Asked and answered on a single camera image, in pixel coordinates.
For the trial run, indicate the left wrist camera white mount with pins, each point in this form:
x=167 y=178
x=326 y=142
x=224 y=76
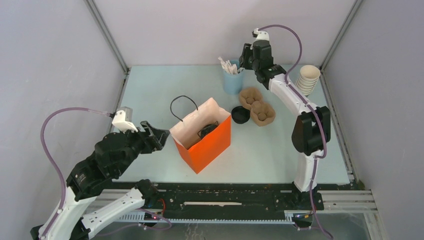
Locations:
x=122 y=120

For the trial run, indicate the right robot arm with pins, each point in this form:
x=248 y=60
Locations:
x=312 y=129

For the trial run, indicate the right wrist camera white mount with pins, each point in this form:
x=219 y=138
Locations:
x=260 y=35

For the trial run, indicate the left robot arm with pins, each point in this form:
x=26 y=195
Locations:
x=110 y=159

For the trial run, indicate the white stir stick packets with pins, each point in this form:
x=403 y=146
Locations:
x=232 y=67

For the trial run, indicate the brown pulp cup carrier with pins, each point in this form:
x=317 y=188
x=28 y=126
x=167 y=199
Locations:
x=261 y=112

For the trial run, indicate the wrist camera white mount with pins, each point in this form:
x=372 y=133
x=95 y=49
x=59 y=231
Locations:
x=122 y=120
x=260 y=35

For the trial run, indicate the orange paper bag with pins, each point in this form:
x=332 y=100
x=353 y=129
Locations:
x=198 y=153

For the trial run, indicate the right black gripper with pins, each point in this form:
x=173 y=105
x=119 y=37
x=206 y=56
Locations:
x=243 y=59

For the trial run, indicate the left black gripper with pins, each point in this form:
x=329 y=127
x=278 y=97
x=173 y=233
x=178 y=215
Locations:
x=154 y=138

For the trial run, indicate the light blue holder cup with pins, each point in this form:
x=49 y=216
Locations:
x=233 y=83

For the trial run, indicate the stack of paper cups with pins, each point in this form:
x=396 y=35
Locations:
x=307 y=79

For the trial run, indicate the stack of black lids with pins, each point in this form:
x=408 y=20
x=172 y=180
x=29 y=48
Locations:
x=240 y=115

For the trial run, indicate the black coffee lid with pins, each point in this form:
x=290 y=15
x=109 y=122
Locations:
x=207 y=129

